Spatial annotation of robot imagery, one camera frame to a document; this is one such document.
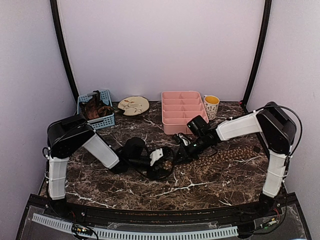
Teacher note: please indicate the round floral plate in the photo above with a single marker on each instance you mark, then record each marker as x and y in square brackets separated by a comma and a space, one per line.
[134, 105]

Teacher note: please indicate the pink divided organizer tray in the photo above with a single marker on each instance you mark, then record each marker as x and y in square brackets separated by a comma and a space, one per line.
[179, 108]

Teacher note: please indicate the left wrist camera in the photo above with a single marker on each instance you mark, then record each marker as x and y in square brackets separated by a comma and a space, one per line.
[136, 148]

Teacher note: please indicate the white mug yellow inside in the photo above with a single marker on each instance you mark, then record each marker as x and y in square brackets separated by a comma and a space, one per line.
[211, 106]

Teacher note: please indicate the dark brown ties in basket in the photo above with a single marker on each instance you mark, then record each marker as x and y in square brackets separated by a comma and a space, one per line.
[95, 108]

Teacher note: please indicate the black frame post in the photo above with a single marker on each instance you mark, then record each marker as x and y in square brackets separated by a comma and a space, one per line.
[62, 48]
[258, 53]

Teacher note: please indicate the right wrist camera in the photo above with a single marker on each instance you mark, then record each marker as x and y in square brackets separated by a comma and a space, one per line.
[181, 139]

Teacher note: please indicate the blue perforated plastic basket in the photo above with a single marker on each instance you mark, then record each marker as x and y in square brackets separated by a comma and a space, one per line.
[102, 122]

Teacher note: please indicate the right black frame post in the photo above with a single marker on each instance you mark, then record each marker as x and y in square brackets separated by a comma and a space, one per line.
[258, 53]

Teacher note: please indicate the grey slotted cable duct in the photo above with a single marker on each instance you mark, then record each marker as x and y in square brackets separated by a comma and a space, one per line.
[121, 231]

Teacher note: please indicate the small green circuit board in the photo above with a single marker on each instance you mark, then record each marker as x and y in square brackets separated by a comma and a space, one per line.
[81, 230]

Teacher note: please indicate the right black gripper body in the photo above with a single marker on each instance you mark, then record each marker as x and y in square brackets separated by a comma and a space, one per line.
[193, 152]

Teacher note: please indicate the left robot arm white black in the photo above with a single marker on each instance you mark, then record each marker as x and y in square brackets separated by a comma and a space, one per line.
[66, 136]

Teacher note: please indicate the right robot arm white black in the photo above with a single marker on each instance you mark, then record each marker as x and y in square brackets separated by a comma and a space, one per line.
[279, 135]

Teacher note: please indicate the left black frame post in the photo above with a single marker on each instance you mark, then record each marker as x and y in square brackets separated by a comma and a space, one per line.
[62, 48]

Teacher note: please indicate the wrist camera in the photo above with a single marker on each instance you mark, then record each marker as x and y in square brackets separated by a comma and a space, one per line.
[181, 139]
[136, 148]

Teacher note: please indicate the black front rail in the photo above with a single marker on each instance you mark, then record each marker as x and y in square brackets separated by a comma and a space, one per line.
[100, 216]

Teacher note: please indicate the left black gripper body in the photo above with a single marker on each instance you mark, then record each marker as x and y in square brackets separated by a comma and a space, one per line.
[153, 172]

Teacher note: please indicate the brown floral tie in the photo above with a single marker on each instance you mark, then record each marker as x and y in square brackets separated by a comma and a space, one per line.
[222, 157]

